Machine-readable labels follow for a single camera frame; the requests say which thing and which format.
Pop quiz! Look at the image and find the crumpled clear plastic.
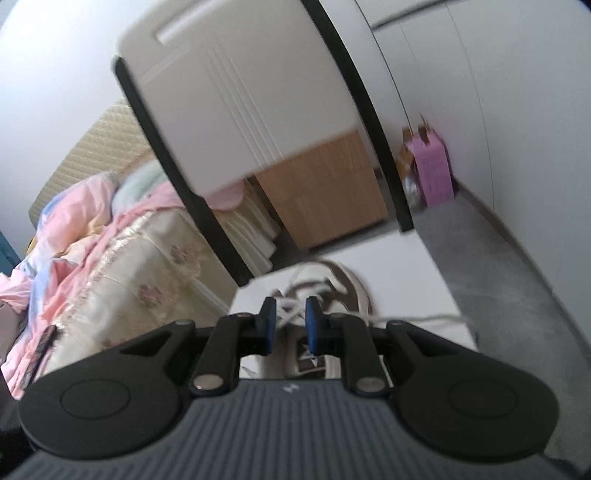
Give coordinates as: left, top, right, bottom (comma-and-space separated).
402, 178, 424, 209

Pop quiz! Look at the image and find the pink pastel duvet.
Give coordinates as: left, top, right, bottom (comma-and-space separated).
0, 171, 245, 400

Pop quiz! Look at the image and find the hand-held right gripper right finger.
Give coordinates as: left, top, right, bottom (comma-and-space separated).
305, 296, 463, 398

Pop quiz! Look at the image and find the white shoelace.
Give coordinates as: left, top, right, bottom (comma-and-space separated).
271, 265, 472, 334

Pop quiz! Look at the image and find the blue curtain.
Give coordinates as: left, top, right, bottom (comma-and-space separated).
0, 231, 23, 278

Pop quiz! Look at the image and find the black remote control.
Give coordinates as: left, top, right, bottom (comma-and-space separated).
27, 325, 59, 385

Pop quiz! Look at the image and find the white and brown sneaker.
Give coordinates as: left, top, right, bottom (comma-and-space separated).
240, 261, 376, 382

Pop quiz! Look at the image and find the cream quilted bed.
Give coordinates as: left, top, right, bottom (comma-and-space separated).
9, 99, 280, 402

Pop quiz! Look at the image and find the pink carton box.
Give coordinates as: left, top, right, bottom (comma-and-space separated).
412, 129, 457, 207

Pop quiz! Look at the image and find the pastel pillow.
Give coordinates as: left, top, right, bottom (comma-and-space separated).
113, 162, 172, 209

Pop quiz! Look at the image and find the brown cardboard box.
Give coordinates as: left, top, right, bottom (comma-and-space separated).
398, 124, 435, 182

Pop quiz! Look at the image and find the white chair with black frame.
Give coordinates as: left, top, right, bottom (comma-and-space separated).
113, 0, 480, 382

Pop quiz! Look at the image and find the wooden nightstand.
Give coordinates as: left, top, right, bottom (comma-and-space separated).
254, 129, 389, 251

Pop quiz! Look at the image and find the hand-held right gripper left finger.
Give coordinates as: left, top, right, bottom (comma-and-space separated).
120, 298, 278, 398

